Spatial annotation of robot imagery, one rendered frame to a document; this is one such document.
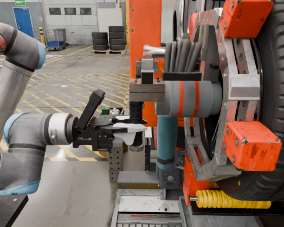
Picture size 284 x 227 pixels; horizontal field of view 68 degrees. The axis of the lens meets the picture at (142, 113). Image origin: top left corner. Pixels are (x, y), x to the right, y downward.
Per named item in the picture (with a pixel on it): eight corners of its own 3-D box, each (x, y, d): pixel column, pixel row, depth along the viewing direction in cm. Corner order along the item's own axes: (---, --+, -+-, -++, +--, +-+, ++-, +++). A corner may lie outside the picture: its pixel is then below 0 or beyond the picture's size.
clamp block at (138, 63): (158, 74, 85) (158, 60, 83) (135, 74, 85) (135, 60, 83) (157, 71, 89) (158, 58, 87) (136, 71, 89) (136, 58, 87)
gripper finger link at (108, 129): (130, 128, 58) (100, 126, 59) (130, 122, 57) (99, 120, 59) (126, 136, 54) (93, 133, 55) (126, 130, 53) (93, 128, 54)
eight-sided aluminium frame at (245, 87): (232, 221, 58) (282, -1, 37) (208, 221, 58) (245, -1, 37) (192, 131, 108) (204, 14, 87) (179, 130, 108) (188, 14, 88)
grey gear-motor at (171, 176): (228, 211, 122) (238, 161, 109) (155, 211, 123) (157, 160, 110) (218, 189, 139) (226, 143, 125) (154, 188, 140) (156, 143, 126)
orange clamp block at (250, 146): (253, 147, 49) (275, 172, 41) (219, 147, 49) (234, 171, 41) (260, 120, 46) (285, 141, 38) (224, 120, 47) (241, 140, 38)
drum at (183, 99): (219, 124, 69) (226, 82, 64) (154, 124, 69) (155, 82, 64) (208, 108, 82) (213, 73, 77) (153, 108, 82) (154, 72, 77)
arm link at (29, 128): (17, 150, 62) (24, 119, 66) (59, 151, 62) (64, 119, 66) (-4, 143, 53) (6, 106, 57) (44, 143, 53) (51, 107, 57)
